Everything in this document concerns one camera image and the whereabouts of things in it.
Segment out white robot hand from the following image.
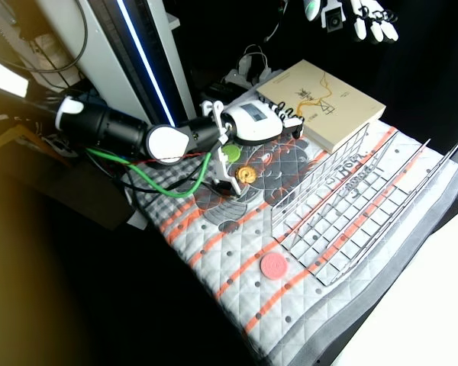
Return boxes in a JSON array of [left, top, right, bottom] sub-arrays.
[[221, 99, 305, 144], [303, 0, 400, 43]]

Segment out beige book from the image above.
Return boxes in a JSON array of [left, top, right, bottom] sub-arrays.
[[255, 59, 386, 153]]

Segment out green round toy cookie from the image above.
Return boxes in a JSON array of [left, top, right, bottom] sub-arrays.
[[221, 143, 242, 164]]

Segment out yellow swirl toy cookie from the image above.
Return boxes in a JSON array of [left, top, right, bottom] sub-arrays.
[[235, 166, 258, 187]]

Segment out grey quilt with bear print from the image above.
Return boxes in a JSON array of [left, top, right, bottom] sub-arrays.
[[121, 99, 458, 366]]

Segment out pink round toy cookie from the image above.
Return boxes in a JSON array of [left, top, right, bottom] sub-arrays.
[[260, 252, 290, 280]]

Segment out white column with blue light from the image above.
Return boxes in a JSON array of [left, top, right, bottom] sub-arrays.
[[34, 0, 198, 129]]

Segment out grey stand with white cables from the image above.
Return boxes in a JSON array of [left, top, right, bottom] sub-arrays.
[[223, 44, 283, 88]]

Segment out thin red twisted cable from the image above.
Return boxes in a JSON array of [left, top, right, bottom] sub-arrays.
[[127, 151, 209, 165]]

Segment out white cable with plug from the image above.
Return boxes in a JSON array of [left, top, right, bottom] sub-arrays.
[[264, 0, 290, 43]]

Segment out green cable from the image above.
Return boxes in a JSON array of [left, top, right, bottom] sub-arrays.
[[86, 147, 213, 198]]

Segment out wire dish rack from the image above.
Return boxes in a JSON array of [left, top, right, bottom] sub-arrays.
[[269, 121, 458, 287]]

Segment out black looping cable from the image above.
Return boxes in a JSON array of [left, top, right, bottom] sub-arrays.
[[0, 0, 89, 73]]

